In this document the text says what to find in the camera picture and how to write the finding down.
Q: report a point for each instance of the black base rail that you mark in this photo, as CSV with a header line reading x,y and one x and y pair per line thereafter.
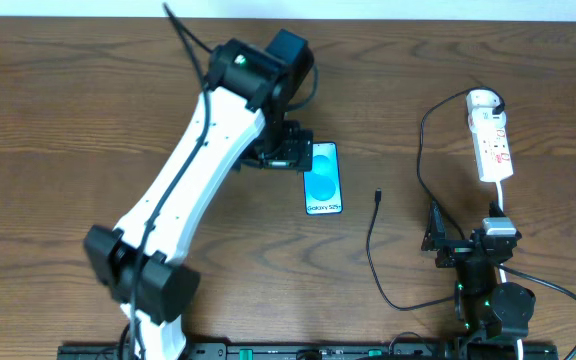
x,y
406,349

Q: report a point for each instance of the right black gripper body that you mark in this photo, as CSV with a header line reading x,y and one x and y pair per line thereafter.
x,y
457,251

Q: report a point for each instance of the white power strip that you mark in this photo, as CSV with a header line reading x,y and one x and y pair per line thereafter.
x,y
492,152

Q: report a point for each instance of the blue Galaxy smartphone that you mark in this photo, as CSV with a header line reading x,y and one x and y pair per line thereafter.
x,y
322,184

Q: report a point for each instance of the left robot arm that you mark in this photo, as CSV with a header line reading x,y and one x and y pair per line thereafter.
x,y
239,120

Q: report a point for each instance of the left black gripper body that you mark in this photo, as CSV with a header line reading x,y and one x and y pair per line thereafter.
x,y
288,151

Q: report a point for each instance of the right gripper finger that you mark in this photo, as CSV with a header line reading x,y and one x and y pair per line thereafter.
x,y
495,211
435,234

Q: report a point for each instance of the white USB charger plug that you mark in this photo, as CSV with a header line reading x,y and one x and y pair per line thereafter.
x,y
484,98

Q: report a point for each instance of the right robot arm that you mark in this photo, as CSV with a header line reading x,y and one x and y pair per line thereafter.
x,y
496,314

